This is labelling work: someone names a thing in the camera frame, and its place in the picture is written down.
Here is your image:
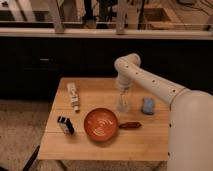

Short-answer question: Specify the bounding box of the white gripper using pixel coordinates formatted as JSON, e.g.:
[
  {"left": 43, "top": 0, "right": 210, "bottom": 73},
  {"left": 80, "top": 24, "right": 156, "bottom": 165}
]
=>
[{"left": 116, "top": 77, "right": 131, "bottom": 106}]

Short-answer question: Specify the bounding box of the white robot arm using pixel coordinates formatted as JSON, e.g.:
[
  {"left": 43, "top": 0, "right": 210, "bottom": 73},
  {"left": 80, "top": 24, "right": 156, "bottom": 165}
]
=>
[{"left": 114, "top": 53, "right": 213, "bottom": 171}]

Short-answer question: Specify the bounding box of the blue eraser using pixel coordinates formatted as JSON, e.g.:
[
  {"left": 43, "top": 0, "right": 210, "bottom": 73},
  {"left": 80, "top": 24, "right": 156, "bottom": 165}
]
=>
[{"left": 142, "top": 98, "right": 154, "bottom": 115}]

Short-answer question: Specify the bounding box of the orange frying pan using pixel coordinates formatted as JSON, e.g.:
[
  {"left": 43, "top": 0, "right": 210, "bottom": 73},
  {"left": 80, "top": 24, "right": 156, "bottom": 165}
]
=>
[{"left": 84, "top": 108, "right": 142, "bottom": 142}]

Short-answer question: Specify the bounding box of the wooden table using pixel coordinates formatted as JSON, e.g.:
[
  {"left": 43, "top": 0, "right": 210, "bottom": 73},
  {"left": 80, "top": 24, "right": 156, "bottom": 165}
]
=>
[{"left": 38, "top": 78, "right": 169, "bottom": 161}]

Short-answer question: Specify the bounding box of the white tube bottle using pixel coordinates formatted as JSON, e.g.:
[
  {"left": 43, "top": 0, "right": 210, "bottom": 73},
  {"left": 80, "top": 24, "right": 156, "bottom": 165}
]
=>
[{"left": 67, "top": 82, "right": 80, "bottom": 113}]

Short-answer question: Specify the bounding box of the black and white box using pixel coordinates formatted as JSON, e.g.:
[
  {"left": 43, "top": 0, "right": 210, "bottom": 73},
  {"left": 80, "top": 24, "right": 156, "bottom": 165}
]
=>
[{"left": 57, "top": 116, "right": 74, "bottom": 135}]

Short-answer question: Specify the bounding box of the dark low cabinet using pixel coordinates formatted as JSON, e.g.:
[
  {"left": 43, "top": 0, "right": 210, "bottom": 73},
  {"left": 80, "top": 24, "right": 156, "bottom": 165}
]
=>
[{"left": 0, "top": 37, "right": 213, "bottom": 100}]

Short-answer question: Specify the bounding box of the black table leg bar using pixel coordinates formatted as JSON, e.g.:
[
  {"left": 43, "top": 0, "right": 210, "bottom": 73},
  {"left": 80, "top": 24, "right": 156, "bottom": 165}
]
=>
[{"left": 22, "top": 145, "right": 40, "bottom": 171}]

